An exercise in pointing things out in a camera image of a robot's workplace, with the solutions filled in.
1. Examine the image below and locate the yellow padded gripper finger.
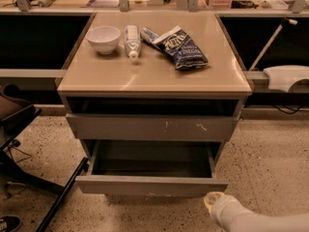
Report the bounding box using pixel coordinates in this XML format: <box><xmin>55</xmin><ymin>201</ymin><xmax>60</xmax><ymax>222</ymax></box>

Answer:
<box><xmin>204</xmin><ymin>191</ymin><xmax>225</xmax><ymax>216</ymax></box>

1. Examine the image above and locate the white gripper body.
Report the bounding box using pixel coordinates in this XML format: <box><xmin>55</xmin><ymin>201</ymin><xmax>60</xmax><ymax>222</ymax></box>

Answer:
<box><xmin>211</xmin><ymin>194</ymin><xmax>248</xmax><ymax>232</ymax></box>

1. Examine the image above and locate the grey drawer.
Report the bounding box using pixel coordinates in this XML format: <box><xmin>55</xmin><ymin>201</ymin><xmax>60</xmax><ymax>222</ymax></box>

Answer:
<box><xmin>67</xmin><ymin>113</ymin><xmax>239</xmax><ymax>142</ymax></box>
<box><xmin>76</xmin><ymin>140</ymin><xmax>228</xmax><ymax>197</ymax></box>

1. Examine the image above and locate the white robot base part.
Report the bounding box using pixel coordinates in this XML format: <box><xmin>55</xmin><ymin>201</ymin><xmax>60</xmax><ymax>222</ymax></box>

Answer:
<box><xmin>263</xmin><ymin>65</ymin><xmax>309</xmax><ymax>93</ymax></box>

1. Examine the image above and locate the grey drawer cabinet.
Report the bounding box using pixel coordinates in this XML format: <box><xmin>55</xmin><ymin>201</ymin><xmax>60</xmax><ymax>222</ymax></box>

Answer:
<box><xmin>55</xmin><ymin>11</ymin><xmax>255</xmax><ymax>197</ymax></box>

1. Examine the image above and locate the grey top drawer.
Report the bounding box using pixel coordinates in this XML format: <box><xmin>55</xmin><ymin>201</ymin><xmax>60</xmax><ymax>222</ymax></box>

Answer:
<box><xmin>67</xmin><ymin>113</ymin><xmax>239</xmax><ymax>142</ymax></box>

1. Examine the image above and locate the blue vinegar chip bag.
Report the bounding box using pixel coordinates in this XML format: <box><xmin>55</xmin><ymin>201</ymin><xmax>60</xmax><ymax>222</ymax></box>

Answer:
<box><xmin>140</xmin><ymin>26</ymin><xmax>209</xmax><ymax>71</ymax></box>

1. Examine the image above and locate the clear plastic water bottle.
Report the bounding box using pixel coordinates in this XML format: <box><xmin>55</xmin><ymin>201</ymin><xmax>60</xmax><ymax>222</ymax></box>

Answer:
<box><xmin>125</xmin><ymin>25</ymin><xmax>141</xmax><ymax>61</ymax></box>

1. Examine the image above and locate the white bowl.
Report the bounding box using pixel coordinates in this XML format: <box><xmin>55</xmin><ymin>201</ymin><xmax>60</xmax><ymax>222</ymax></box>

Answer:
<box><xmin>86</xmin><ymin>26</ymin><xmax>121</xmax><ymax>54</ymax></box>

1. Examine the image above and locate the black sneaker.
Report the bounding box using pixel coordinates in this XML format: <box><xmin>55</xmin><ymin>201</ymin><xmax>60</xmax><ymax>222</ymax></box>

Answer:
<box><xmin>0</xmin><ymin>216</ymin><xmax>21</xmax><ymax>232</ymax></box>

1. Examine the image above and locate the black office chair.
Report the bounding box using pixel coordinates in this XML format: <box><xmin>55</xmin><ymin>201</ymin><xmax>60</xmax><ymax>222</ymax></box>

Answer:
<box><xmin>0</xmin><ymin>83</ymin><xmax>91</xmax><ymax>232</ymax></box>

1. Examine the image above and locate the black floor cable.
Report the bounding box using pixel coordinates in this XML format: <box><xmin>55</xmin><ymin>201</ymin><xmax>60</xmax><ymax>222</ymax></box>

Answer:
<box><xmin>4</xmin><ymin>138</ymin><xmax>33</xmax><ymax>164</ymax></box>

